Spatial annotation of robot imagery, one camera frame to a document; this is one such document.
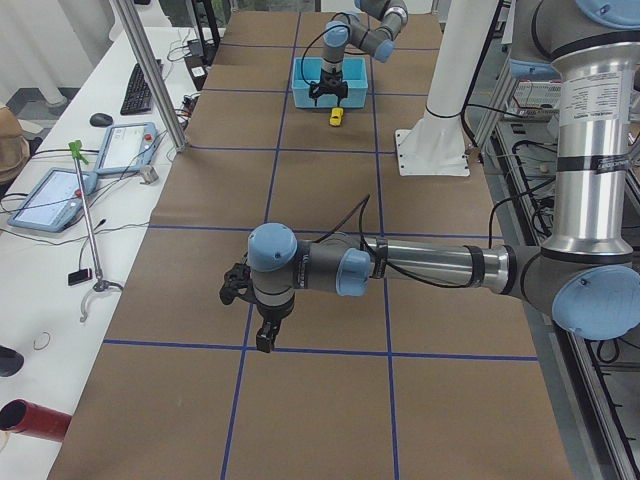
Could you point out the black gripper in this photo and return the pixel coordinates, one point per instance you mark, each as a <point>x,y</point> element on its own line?
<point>270,315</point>
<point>330,80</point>

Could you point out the yellow beetle toy car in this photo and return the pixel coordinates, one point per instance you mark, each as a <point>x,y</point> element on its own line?
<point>336,117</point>

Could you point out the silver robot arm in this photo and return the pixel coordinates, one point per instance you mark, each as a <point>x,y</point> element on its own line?
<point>581,276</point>
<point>345,29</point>

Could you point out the light blue plastic bin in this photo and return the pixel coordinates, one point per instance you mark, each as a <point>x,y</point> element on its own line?
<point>307,70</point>

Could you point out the black keyboard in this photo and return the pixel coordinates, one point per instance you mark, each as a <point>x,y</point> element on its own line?
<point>138,96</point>

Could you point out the small black device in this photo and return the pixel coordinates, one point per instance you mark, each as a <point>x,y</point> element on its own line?
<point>79,276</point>

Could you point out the small silver metal block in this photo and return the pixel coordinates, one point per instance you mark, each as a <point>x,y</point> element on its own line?
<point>148,174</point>

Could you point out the far blue teach pendant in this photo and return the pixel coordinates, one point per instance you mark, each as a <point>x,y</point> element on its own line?
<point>126,148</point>

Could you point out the blue teach pendant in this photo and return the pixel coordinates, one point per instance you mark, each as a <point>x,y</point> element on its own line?
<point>126,148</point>
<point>53,203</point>

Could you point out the rubber band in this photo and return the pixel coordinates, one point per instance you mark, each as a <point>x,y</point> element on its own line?
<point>42,341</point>

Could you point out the black computer mouse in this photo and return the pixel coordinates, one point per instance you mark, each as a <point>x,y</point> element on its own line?
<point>101,120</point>

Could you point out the near blue teach pendant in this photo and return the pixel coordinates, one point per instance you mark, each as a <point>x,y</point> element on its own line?
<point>53,203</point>

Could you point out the red cylinder tube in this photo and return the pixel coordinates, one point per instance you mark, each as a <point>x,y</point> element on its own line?
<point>23,417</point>

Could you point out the seated person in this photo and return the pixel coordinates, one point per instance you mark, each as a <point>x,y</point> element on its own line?
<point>14,149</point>

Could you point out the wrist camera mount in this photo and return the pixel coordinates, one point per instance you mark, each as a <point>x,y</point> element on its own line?
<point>237,283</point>

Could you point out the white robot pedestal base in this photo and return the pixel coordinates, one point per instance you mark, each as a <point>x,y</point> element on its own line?
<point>435,146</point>

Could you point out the aluminium frame post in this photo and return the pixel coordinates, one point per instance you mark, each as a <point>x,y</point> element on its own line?
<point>145,57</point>

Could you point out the green handled reacher grabber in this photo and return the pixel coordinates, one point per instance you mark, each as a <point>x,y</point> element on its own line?
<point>101,284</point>

